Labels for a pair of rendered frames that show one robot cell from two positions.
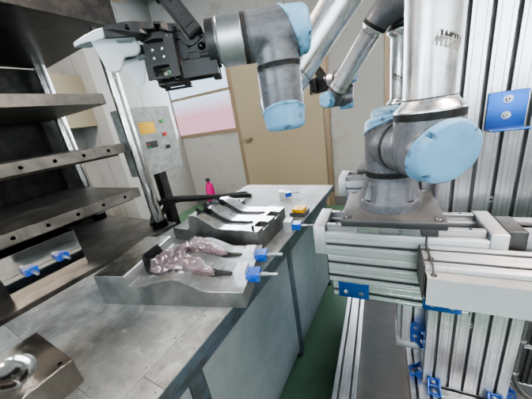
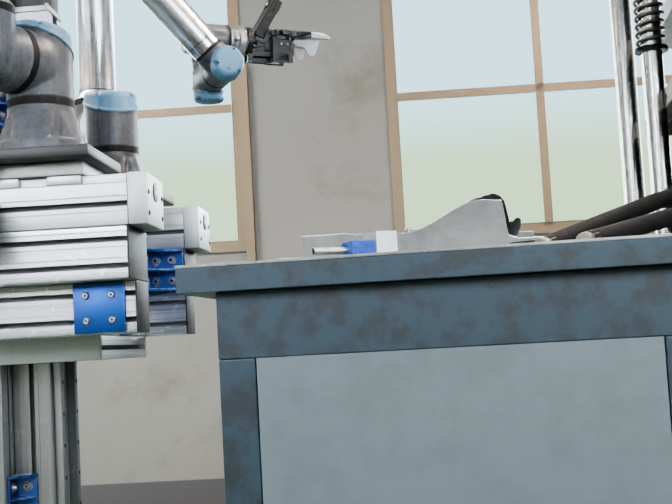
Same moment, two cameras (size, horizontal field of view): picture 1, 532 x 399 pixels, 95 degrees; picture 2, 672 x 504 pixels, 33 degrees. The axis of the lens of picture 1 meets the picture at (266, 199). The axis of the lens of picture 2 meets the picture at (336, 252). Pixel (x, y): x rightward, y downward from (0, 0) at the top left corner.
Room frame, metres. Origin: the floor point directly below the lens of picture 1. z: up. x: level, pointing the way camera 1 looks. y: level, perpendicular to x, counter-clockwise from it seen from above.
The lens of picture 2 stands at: (3.05, -0.87, 0.68)
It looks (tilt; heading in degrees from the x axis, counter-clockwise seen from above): 5 degrees up; 156
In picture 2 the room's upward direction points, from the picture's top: 3 degrees counter-clockwise
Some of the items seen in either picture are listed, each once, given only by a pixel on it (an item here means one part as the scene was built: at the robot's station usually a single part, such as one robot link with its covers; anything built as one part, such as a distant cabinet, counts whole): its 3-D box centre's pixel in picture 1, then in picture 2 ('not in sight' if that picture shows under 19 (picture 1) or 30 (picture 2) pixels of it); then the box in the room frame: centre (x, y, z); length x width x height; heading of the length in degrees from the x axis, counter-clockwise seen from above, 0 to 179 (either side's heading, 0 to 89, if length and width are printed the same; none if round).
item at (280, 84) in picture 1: (281, 99); (209, 78); (0.49, -0.06, 1.33); 0.11 x 0.08 x 0.11; 179
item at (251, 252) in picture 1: (264, 254); not in sight; (0.75, 0.04, 0.85); 0.13 x 0.05 x 0.05; 76
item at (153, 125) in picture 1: (172, 216); not in sight; (1.66, 0.68, 0.73); 0.30 x 0.22 x 1.47; 148
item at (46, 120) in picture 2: not in sight; (41, 129); (1.04, -0.55, 1.09); 0.15 x 0.15 x 0.10
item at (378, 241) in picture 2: (289, 193); (352, 250); (1.47, -0.15, 0.83); 0.13 x 0.05 x 0.05; 90
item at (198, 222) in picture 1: (227, 218); (440, 244); (1.11, 0.20, 0.87); 0.50 x 0.26 x 0.14; 58
